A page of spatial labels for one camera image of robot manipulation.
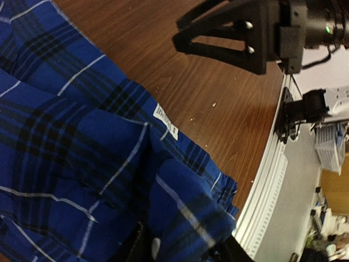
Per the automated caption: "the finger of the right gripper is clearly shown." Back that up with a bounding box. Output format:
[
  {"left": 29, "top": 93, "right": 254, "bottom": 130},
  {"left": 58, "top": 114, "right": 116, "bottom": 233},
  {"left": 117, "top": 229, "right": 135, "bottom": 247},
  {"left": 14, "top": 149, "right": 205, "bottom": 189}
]
[
  {"left": 172, "top": 20, "right": 267, "bottom": 74},
  {"left": 176, "top": 1, "right": 263, "bottom": 30}
]

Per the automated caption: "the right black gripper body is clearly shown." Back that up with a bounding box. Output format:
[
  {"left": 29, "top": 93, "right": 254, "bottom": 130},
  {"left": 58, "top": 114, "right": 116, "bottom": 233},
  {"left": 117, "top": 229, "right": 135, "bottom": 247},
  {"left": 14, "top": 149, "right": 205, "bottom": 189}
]
[{"left": 265, "top": 1, "right": 348, "bottom": 74}]

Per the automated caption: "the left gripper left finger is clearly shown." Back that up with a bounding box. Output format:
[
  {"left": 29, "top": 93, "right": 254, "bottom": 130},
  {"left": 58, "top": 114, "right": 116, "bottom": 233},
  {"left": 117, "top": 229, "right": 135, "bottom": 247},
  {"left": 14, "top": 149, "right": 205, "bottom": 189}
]
[{"left": 119, "top": 222, "right": 155, "bottom": 262}]

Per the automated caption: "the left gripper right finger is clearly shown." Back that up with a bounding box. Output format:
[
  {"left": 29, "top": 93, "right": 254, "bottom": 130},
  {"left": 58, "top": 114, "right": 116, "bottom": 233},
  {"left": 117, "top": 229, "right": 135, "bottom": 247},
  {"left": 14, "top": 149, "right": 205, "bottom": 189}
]
[{"left": 209, "top": 236, "right": 253, "bottom": 262}]

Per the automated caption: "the blue plaid long sleeve shirt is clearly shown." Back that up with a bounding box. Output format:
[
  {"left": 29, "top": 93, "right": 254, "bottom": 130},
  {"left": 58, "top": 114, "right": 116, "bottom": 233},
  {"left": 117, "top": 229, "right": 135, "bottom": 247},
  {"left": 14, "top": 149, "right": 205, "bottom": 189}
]
[{"left": 1, "top": 1, "right": 238, "bottom": 261}]

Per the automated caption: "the aluminium front rail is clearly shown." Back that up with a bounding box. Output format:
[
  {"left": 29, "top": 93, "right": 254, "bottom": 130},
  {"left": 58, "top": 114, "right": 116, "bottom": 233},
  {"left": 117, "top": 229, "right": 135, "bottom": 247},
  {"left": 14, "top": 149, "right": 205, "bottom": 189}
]
[{"left": 232, "top": 75, "right": 302, "bottom": 259}]

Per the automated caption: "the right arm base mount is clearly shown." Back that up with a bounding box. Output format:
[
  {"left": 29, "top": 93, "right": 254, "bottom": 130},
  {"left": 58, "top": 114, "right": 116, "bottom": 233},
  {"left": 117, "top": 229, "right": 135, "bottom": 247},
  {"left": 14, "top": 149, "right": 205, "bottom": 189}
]
[{"left": 274, "top": 87, "right": 305, "bottom": 145}]

